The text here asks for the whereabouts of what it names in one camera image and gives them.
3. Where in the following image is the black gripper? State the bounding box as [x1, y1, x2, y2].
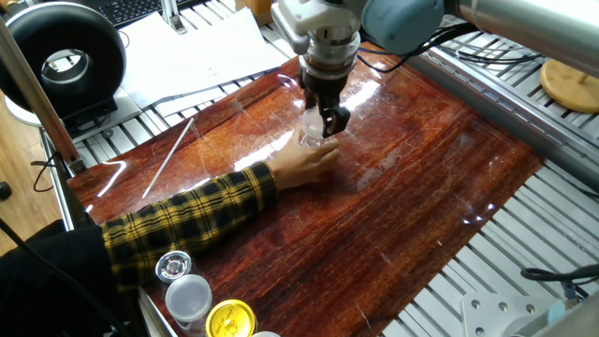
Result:
[299, 67, 355, 139]

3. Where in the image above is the frosted white jar lid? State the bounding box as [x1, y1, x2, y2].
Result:
[301, 107, 325, 140]

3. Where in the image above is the small clear jar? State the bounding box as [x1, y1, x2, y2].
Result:
[298, 129, 336, 149]

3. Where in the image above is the yellow black plaid-sleeved forearm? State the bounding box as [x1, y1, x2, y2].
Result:
[100, 161, 280, 292]

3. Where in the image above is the jar with silver lid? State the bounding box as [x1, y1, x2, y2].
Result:
[153, 250, 194, 294]

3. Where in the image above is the jar with gold lid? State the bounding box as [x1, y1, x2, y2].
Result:
[204, 299, 258, 337]

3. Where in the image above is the jar with frosted lid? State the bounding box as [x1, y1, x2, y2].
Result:
[164, 273, 214, 334]

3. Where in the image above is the bare person's hand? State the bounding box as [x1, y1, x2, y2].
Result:
[267, 128, 342, 191]

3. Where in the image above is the brown cardboard box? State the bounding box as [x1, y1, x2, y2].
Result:
[233, 0, 275, 27]

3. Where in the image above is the white paper sheet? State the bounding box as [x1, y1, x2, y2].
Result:
[119, 7, 290, 111]
[153, 86, 235, 118]

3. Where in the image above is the thin white rod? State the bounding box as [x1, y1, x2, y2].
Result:
[141, 116, 196, 200]

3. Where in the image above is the white device base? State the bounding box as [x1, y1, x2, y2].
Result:
[4, 86, 144, 144]

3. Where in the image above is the black keyboard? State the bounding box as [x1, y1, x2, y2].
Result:
[91, 0, 207, 28]

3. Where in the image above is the round wooden stand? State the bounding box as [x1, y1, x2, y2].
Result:
[539, 58, 599, 114]

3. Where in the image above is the person's black garment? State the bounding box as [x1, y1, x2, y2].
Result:
[0, 219, 125, 337]

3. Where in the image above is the white wrist mount housing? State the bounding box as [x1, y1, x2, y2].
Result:
[270, 0, 361, 55]

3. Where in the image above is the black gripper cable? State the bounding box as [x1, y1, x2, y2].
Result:
[358, 21, 481, 74]

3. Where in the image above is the black cable bundle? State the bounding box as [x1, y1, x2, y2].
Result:
[439, 44, 544, 66]

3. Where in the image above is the aluminium bracket post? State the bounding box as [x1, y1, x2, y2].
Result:
[160, 0, 189, 36]

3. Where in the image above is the silver aluminium frame rail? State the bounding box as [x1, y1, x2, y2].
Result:
[406, 46, 599, 193]

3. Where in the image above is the black ring-shaped device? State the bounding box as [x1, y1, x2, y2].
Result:
[0, 2, 127, 139]

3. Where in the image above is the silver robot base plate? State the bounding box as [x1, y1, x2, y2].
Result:
[460, 292, 558, 337]

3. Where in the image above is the black cable with blue plug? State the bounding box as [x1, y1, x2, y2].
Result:
[519, 264, 599, 300]

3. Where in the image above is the aluminium frame strut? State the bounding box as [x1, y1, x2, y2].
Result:
[0, 18, 89, 175]

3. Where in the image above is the black floor cable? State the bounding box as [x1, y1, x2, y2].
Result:
[30, 150, 62, 193]

